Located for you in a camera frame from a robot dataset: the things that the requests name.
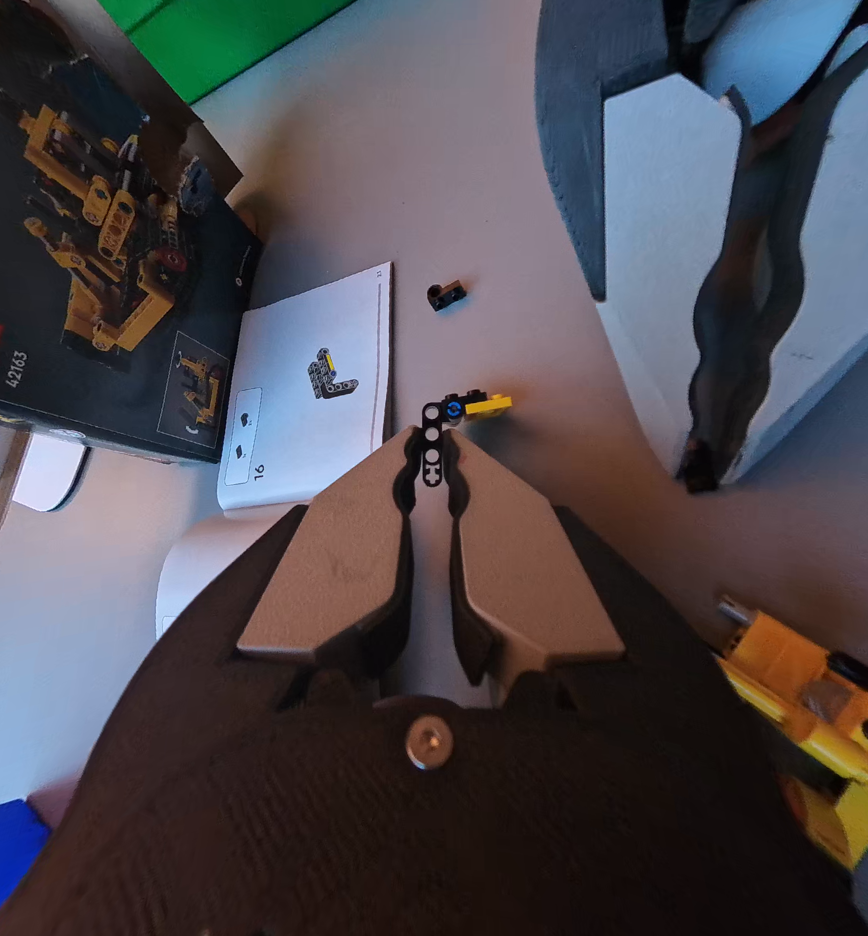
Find green plastic bin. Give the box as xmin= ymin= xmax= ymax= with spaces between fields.
xmin=98 ymin=0 xmax=355 ymax=107

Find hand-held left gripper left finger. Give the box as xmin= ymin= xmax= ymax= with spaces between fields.
xmin=235 ymin=426 xmax=414 ymax=681

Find white instruction booklet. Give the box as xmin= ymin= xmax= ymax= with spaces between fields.
xmin=155 ymin=261 xmax=398 ymax=637

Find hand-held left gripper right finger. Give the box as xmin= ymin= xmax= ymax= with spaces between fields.
xmin=444 ymin=429 xmax=627 ymax=703

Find dark lego set box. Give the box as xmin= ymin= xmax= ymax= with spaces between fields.
xmin=0 ymin=0 xmax=263 ymax=465

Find yellow lego model section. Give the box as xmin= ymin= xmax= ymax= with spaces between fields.
xmin=712 ymin=596 xmax=868 ymax=871

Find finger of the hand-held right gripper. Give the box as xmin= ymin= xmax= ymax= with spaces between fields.
xmin=719 ymin=0 xmax=868 ymax=487
xmin=535 ymin=0 xmax=755 ymax=492

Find black and yellow lego assembly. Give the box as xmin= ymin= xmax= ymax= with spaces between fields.
xmin=421 ymin=391 xmax=514 ymax=489

